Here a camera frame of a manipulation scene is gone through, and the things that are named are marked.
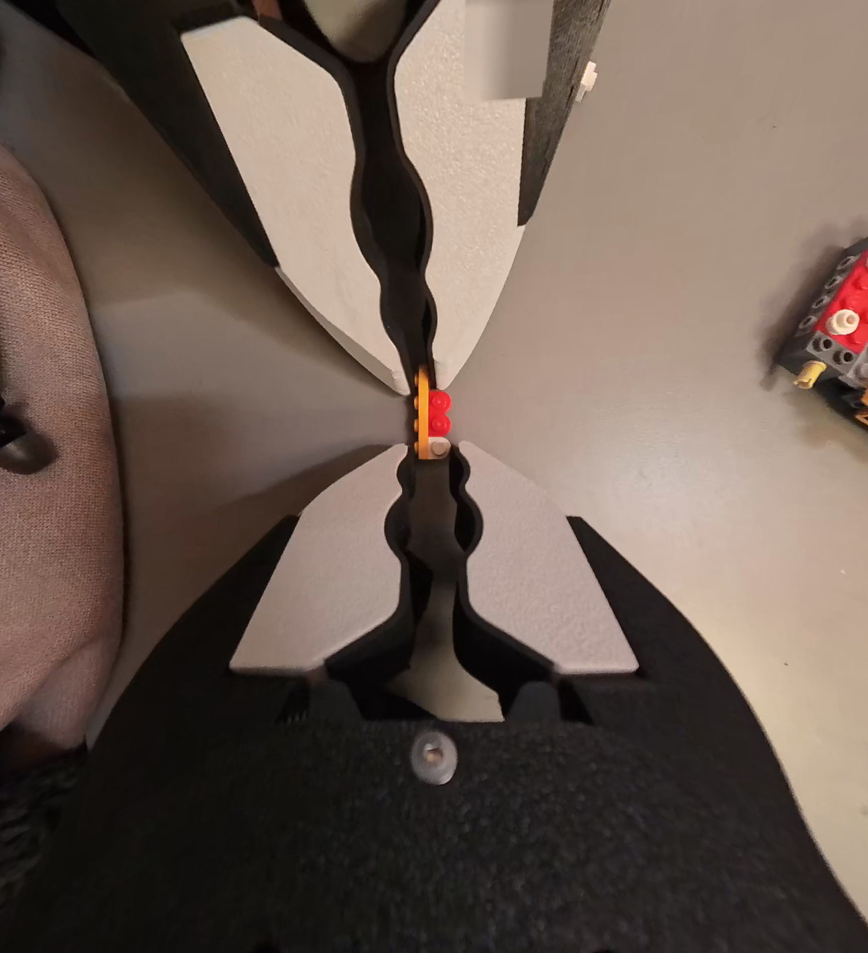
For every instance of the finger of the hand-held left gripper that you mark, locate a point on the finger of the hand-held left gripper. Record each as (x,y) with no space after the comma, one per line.
(292,186)
(471,223)

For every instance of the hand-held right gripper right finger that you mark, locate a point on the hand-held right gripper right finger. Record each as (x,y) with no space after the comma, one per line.
(546,581)

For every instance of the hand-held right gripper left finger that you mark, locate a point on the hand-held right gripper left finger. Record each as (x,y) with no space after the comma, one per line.
(330,581)

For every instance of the orange and red lego assembly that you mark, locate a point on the orange and red lego assembly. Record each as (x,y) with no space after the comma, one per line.
(440,413)

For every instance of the yellow lego car model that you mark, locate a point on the yellow lego car model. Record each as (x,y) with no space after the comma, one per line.
(862,290)

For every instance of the person's beige sweater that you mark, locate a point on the person's beige sweater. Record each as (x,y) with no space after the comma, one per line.
(32,595)

